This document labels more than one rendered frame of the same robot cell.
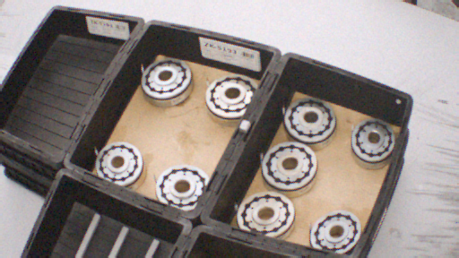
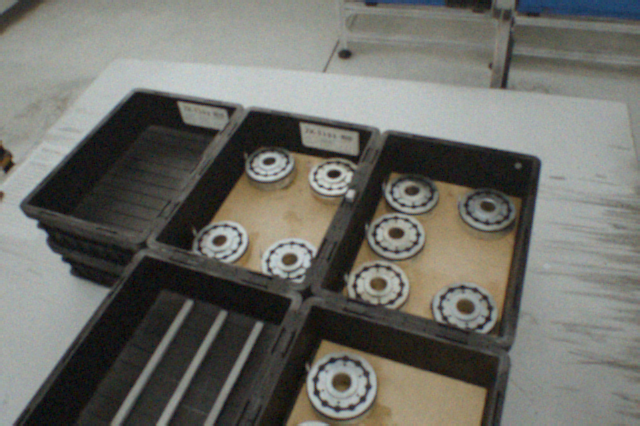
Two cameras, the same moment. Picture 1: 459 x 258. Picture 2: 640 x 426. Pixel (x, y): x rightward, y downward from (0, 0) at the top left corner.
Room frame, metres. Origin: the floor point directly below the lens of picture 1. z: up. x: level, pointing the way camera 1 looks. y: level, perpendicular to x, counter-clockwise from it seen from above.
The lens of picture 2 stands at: (0.30, 0.07, 1.58)
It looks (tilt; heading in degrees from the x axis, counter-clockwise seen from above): 48 degrees down; 357
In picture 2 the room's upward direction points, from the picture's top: 7 degrees counter-clockwise
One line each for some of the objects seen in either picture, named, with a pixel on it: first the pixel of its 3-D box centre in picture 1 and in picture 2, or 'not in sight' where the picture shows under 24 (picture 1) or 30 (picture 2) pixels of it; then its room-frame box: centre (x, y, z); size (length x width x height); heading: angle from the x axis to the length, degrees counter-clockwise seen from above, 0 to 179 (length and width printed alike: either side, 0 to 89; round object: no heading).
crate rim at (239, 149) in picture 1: (324, 158); (436, 223); (0.83, -0.15, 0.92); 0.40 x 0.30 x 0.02; 150
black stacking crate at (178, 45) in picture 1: (170, 127); (276, 205); (0.98, 0.11, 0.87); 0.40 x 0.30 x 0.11; 150
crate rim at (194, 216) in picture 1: (167, 110); (272, 186); (0.98, 0.11, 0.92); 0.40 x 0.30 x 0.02; 150
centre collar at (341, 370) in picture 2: not in sight; (341, 382); (0.61, 0.05, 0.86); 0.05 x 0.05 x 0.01
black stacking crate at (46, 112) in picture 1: (57, 90); (147, 175); (1.13, 0.36, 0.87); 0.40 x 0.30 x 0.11; 150
